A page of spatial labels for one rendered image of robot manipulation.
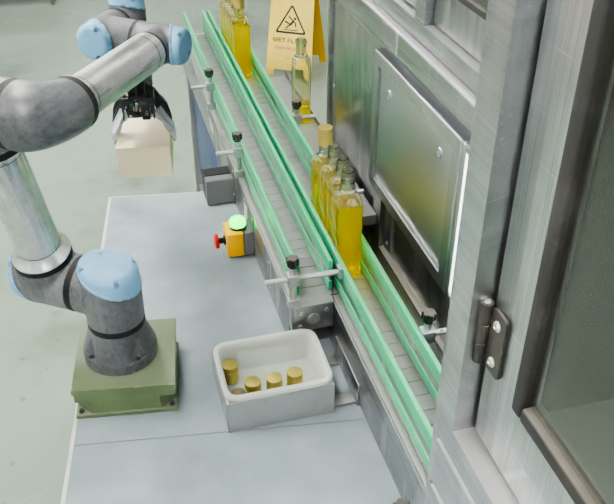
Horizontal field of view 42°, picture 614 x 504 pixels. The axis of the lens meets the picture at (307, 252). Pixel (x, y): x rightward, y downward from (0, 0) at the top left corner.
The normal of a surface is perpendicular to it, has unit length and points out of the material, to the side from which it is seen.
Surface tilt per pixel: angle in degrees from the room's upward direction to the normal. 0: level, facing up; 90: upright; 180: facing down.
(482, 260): 90
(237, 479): 0
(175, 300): 0
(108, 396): 90
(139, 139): 0
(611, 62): 90
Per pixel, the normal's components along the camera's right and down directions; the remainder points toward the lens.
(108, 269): 0.14, -0.78
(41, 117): 0.47, 0.18
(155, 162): 0.12, 0.56
